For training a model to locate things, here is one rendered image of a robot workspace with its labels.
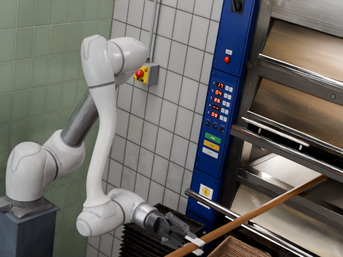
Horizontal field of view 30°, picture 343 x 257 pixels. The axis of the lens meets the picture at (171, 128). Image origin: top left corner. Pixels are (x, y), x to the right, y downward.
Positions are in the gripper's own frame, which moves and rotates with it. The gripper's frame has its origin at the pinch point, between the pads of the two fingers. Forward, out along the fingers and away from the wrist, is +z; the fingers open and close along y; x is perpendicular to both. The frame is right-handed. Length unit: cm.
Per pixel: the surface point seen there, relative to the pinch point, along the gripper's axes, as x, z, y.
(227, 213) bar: -33.3, -8.8, 2.9
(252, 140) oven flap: -56, -17, -20
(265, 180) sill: -71, -15, 2
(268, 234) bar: -33.6, 10.6, 2.8
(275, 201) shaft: -51, 1, -1
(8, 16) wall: -5, -119, -51
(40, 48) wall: -24, -119, -34
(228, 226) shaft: -18.9, 1.2, -1.4
